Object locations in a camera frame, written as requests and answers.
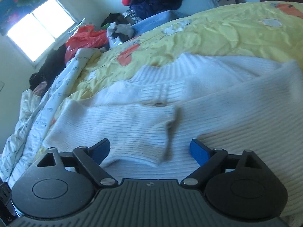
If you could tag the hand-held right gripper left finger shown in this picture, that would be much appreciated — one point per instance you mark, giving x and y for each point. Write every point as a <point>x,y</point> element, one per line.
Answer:
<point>100,150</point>

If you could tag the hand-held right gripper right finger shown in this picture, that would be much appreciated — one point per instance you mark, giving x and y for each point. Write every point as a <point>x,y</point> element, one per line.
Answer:
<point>199,152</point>

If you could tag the white knitted sweater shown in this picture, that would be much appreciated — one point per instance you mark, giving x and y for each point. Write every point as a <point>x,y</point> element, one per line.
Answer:
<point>213,94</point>

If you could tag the grey and white clothes pile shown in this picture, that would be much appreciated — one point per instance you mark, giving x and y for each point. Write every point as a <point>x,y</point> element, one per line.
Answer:
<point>120,34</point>

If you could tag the white printed quilt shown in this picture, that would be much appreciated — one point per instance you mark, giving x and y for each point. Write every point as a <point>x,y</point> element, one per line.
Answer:
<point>47,104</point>

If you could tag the black clothing pile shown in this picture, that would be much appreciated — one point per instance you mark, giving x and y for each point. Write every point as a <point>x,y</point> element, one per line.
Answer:
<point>53,66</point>

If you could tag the red plastic bag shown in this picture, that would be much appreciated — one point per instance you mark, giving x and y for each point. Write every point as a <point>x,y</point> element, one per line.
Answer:
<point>82,39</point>

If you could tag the yellow printed bed sheet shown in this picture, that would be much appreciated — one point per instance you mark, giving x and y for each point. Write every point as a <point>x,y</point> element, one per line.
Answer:
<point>213,35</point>

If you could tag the dark garment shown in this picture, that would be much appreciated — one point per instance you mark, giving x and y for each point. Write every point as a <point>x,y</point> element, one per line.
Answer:
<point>114,19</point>

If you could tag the window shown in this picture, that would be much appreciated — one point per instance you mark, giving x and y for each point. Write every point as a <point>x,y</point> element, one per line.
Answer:
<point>40,28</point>

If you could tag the light blue blanket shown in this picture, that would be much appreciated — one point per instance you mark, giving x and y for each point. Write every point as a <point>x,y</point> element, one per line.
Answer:
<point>156,22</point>

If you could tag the navy blue jacket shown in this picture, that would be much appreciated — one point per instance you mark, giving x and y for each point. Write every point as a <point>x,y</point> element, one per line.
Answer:
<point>153,6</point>

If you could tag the lotus print window blind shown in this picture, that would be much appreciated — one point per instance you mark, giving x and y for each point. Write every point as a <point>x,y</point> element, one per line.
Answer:
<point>21,2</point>

